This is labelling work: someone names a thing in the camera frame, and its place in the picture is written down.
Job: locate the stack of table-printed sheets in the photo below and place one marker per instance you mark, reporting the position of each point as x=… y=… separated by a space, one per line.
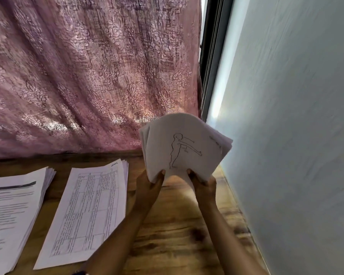
x=83 y=214

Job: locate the person's right hand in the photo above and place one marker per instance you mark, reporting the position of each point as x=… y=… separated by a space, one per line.
x=205 y=190

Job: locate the body figure paper stack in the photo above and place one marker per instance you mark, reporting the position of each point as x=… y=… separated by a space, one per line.
x=186 y=143

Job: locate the person's right forearm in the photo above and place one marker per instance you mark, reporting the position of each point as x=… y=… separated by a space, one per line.
x=229 y=243

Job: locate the stack with dark header bar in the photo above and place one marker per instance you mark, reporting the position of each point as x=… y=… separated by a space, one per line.
x=11 y=220

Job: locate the person's left forearm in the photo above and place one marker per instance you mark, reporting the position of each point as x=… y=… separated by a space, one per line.
x=117 y=243

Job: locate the dark window frame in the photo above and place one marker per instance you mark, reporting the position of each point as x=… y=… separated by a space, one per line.
x=215 y=48

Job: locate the person's left hand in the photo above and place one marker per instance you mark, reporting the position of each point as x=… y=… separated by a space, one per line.
x=146 y=193

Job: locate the pink patterned curtain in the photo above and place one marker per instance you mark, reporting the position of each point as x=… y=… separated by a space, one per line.
x=92 y=65

